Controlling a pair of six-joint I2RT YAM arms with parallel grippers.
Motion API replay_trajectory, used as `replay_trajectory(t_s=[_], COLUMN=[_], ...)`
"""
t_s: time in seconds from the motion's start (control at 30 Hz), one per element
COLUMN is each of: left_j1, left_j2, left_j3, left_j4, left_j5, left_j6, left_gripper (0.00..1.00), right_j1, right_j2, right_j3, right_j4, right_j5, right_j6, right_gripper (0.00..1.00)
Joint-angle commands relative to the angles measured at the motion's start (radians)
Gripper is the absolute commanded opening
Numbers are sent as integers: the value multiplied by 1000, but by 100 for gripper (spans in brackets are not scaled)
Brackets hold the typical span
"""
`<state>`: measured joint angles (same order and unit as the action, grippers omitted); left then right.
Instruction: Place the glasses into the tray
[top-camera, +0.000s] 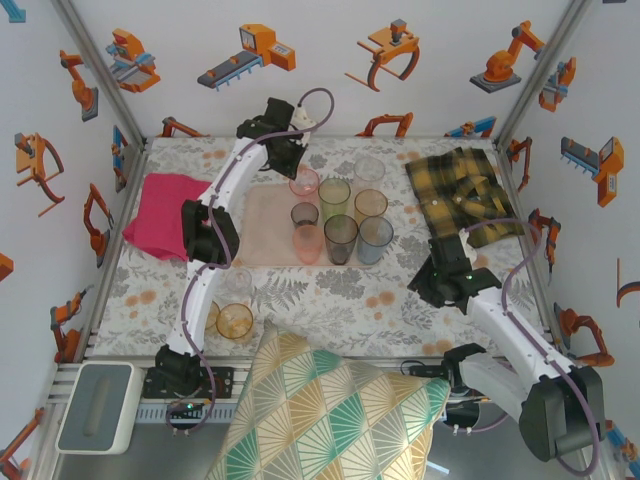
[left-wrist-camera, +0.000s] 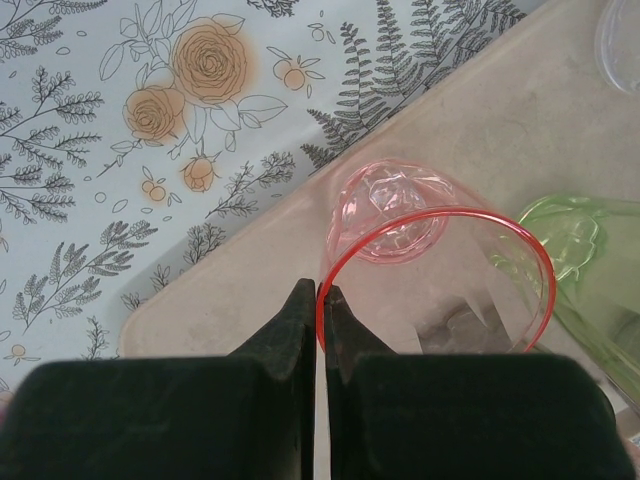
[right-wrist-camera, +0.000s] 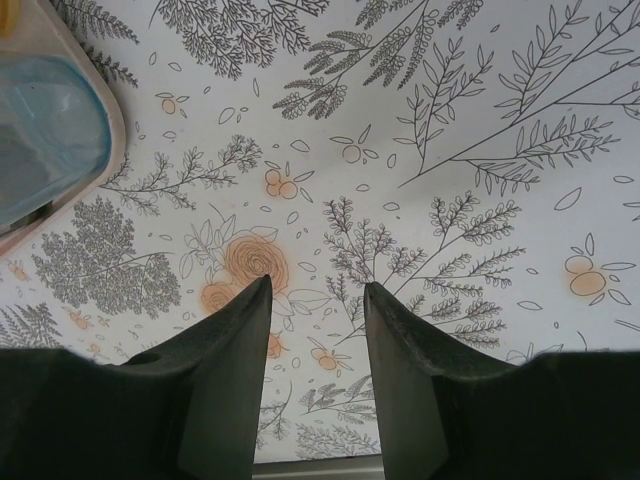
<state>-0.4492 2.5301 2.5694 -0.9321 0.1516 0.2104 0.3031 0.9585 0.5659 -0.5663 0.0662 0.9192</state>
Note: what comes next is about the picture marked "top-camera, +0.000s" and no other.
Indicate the white grey tissue box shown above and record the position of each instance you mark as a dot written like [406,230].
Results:
[95,407]

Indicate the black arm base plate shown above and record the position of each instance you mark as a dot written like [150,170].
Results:
[222,382]

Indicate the pink folded cloth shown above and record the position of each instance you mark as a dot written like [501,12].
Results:
[160,210]

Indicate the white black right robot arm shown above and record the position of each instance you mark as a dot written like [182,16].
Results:
[505,335]

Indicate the aluminium frame post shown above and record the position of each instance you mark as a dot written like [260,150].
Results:
[104,75]
[544,65]

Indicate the floral tablecloth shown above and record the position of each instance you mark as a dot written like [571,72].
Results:
[350,310]

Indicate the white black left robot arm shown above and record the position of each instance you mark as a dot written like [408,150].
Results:
[235,175]

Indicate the pink plastic glass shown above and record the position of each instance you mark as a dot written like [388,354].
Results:
[306,189]

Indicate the small clear plastic glass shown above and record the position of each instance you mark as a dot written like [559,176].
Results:
[237,280]

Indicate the tall clear plastic glass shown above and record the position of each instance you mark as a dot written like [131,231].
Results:
[369,172]

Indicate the aluminium table frame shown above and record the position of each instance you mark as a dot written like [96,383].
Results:
[550,325]

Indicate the yellow black plaid shirt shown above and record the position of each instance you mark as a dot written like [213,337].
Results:
[450,175]

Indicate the teal yellow patterned pillow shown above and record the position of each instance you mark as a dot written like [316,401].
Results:
[325,415]

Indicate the blue plastic glass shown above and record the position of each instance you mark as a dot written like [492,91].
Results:
[375,240]

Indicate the small dark grey glass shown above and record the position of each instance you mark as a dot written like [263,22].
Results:
[305,216]

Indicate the amber plastic glass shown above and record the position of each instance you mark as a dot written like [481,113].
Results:
[214,315]
[234,320]

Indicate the green plastic glass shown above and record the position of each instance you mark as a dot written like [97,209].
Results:
[334,200]

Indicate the pale orange plastic glass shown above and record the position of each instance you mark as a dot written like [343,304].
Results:
[371,205]

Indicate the peach plastic glass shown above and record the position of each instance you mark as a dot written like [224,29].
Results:
[306,245]

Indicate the tall dark grey glass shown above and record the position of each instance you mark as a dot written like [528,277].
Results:
[341,240]

